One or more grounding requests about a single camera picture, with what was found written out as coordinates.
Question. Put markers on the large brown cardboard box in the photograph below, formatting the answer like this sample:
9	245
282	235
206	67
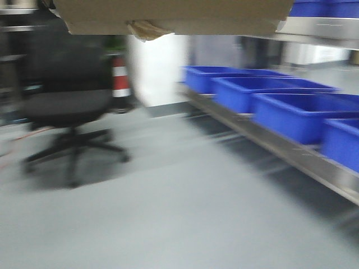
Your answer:
179	17

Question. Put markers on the blue plastic bin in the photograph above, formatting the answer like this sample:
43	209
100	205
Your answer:
300	117
340	142
237	93
199	78

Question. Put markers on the white pillar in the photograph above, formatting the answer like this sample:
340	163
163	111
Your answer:
156	71

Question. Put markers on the red white traffic cone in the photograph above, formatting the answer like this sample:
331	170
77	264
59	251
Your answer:
121	86

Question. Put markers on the crumpled yellowish packing tape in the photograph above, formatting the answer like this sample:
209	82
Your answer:
146	31

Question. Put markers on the black office chair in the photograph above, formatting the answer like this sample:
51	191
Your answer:
73	73

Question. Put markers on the steel shelf rail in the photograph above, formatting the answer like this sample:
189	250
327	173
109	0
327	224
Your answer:
306	159

